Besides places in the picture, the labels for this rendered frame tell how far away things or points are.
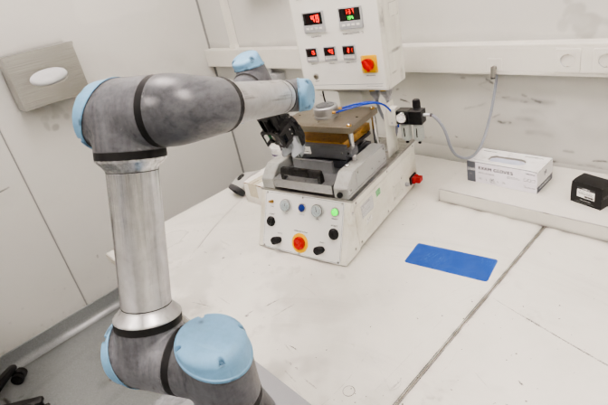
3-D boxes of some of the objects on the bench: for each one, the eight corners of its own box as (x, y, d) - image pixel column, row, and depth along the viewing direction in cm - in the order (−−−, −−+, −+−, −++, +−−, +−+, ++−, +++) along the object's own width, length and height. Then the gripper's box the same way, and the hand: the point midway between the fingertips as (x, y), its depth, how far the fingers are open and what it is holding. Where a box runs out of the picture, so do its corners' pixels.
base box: (339, 174, 190) (333, 136, 183) (426, 184, 168) (422, 141, 161) (259, 245, 152) (246, 201, 145) (357, 270, 131) (348, 219, 123)
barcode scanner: (265, 175, 203) (261, 159, 200) (276, 179, 198) (272, 162, 194) (229, 195, 192) (223, 179, 188) (240, 200, 186) (234, 183, 183)
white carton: (483, 165, 163) (483, 146, 160) (552, 177, 147) (553, 156, 144) (467, 180, 156) (466, 160, 153) (536, 194, 140) (537, 173, 137)
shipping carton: (280, 181, 195) (275, 162, 192) (300, 187, 186) (296, 167, 183) (246, 201, 185) (241, 181, 181) (266, 208, 176) (261, 187, 172)
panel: (262, 245, 151) (266, 190, 149) (340, 265, 134) (345, 202, 132) (259, 246, 149) (262, 190, 148) (337, 266, 132) (341, 202, 130)
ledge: (481, 164, 174) (481, 154, 172) (802, 221, 114) (808, 205, 113) (440, 200, 156) (439, 189, 155) (793, 287, 97) (798, 270, 95)
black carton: (583, 193, 136) (584, 172, 133) (613, 202, 129) (615, 181, 126) (569, 200, 134) (571, 179, 131) (600, 211, 127) (602, 189, 124)
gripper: (247, 116, 124) (279, 170, 137) (272, 117, 118) (303, 173, 132) (263, 96, 128) (292, 150, 142) (289, 96, 123) (317, 152, 136)
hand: (300, 151), depth 137 cm, fingers closed
